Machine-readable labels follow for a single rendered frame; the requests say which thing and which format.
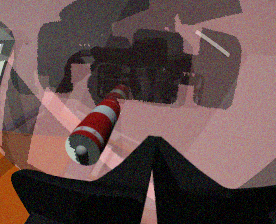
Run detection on dark red and grey battery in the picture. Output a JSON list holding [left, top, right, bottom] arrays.
[[65, 99, 121, 165]]

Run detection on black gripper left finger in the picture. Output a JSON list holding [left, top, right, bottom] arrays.
[[10, 135, 157, 224]]

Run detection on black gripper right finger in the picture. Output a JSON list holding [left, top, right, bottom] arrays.
[[153, 136, 276, 224]]

